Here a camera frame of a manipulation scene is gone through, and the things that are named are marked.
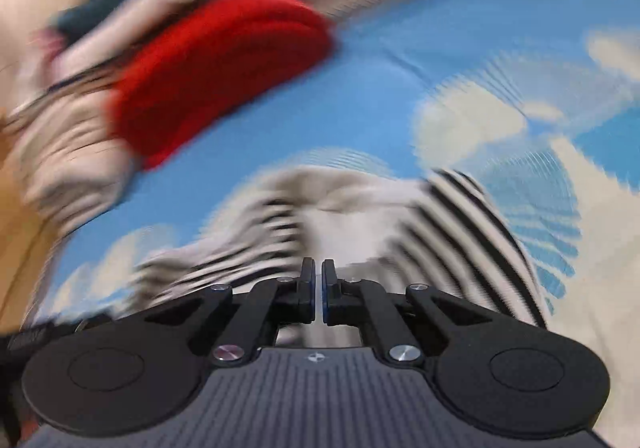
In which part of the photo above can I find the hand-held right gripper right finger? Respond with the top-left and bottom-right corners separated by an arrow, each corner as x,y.
321,258 -> 497,370

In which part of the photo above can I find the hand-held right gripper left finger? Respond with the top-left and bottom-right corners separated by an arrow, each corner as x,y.
144,257 -> 317,369

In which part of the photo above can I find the black white striped hooded garment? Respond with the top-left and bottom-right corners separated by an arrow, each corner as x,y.
132,165 -> 549,350

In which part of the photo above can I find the blue and cream printed bedsheet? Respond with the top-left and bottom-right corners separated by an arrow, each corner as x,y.
20,0 -> 640,448

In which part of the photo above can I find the cream textured folded quilt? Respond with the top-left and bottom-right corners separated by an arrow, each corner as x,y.
15,95 -> 141,239

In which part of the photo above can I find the red folded blanket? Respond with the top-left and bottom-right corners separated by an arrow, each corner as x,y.
107,0 -> 337,172

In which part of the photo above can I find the cream smooth folded quilt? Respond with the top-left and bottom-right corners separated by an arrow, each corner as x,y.
47,0 -> 241,96

